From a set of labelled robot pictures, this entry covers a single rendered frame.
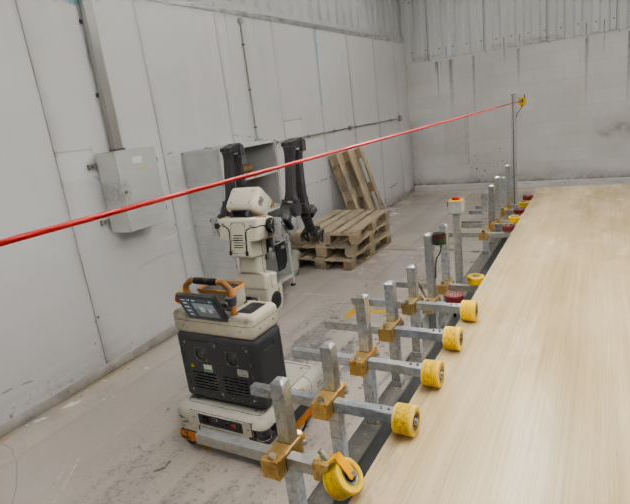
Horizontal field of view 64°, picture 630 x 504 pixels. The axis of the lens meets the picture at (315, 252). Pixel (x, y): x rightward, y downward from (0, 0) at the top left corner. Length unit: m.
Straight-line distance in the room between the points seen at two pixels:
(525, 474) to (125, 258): 3.54
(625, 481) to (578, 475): 0.09
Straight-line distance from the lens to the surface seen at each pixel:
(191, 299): 2.62
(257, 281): 2.92
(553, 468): 1.37
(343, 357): 1.71
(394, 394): 1.99
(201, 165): 4.63
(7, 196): 3.79
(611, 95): 9.82
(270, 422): 2.75
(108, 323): 4.27
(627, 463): 1.42
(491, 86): 9.97
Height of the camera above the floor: 1.74
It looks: 15 degrees down
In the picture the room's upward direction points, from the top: 7 degrees counter-clockwise
